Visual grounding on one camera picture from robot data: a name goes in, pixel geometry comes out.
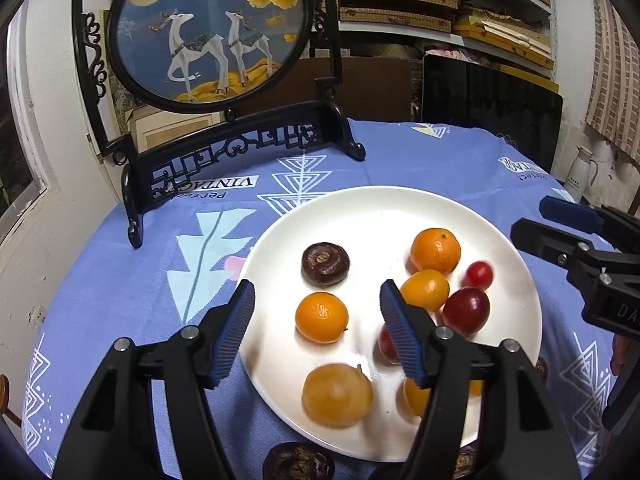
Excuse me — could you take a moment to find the stack of yellow flat boxes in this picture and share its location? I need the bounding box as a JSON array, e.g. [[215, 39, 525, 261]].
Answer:
[[452, 7, 556, 68]]

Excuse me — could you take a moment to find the yellowish orange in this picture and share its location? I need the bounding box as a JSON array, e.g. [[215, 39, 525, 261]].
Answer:
[[301, 364, 375, 429]]

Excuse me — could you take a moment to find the round deer screen black stand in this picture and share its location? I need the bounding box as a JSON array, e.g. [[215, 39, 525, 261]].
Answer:
[[70, 0, 367, 250]]

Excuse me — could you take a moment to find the blue printed tablecloth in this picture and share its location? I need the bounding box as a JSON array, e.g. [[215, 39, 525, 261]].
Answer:
[[20, 119, 626, 480]]

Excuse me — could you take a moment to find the person's right hand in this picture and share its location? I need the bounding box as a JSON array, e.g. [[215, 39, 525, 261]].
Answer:
[[612, 334, 634, 376]]

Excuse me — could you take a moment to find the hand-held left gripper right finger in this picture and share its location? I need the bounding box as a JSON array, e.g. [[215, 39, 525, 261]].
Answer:
[[379, 280, 583, 480]]

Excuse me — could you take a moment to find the white plate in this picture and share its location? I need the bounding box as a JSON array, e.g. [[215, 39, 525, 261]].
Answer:
[[239, 185, 543, 462]]

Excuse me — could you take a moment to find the dark monitor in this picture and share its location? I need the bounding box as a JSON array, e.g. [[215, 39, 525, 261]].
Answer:
[[420, 52, 565, 173]]

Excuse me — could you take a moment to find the small red cherry tomato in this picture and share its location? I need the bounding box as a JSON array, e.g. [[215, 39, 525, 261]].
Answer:
[[377, 322, 401, 363], [462, 261, 495, 291]]

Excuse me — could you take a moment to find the white shelf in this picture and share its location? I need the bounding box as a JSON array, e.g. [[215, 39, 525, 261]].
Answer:
[[340, 0, 558, 81]]

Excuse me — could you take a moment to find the brown cardboard board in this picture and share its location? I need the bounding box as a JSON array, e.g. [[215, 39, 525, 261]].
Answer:
[[272, 57, 423, 121]]

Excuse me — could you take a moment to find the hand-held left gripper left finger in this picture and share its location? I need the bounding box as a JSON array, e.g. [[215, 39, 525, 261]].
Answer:
[[52, 280, 257, 480]]

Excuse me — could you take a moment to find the checkered woven curtain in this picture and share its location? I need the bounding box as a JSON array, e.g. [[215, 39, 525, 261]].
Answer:
[[585, 0, 640, 161]]

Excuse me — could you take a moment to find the dark red plum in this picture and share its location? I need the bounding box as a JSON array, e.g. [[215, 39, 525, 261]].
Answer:
[[442, 287, 491, 336]]

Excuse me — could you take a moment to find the small orange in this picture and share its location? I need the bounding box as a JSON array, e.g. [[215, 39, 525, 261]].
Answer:
[[402, 377, 485, 417], [295, 291, 349, 344], [400, 269, 450, 312]]

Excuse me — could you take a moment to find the white jug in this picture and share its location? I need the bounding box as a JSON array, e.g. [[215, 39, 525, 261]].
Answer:
[[565, 146, 601, 203]]

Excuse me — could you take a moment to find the window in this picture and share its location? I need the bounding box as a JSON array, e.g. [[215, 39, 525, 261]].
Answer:
[[0, 25, 51, 241]]

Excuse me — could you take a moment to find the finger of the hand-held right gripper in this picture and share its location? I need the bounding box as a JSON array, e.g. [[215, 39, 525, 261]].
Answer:
[[510, 217, 608, 283], [539, 196, 640, 256]]

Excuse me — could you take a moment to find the orange with green stem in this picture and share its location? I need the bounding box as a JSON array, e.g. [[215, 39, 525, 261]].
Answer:
[[410, 228, 461, 275]]

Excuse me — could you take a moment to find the beige box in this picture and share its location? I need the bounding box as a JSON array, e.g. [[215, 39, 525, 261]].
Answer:
[[125, 107, 223, 153]]

